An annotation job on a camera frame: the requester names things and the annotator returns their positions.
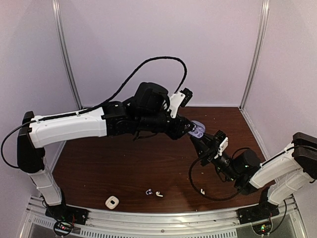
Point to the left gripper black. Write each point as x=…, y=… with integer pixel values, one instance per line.
x=177, y=132

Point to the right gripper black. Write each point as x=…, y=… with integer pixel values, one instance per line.
x=208, y=151

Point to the lavender earbud charging case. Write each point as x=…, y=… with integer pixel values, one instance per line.
x=198, y=130

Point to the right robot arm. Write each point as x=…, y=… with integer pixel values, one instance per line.
x=295, y=165

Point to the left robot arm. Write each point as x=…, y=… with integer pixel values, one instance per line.
x=150, y=109

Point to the cream white charging case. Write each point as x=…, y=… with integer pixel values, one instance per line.
x=112, y=202

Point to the white earbud left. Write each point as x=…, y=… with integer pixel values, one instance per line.
x=158, y=194

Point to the purple earbud left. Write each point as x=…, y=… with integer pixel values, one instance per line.
x=149, y=192

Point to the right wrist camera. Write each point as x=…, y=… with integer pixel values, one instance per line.
x=221, y=143

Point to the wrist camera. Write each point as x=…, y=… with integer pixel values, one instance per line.
x=221, y=143
x=179, y=99

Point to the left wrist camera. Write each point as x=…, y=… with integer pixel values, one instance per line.
x=179, y=99

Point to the front aluminium rail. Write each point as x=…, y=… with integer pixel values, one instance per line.
x=222, y=223

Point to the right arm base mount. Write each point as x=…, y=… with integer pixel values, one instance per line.
x=259, y=216

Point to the right aluminium frame post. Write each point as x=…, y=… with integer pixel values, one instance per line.
x=257, y=51

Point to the aluminium frame post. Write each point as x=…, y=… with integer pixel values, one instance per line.
x=257, y=51
x=64, y=53

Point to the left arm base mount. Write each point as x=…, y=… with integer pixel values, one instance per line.
x=65, y=217

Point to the left aluminium frame post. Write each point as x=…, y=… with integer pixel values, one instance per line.
x=64, y=53

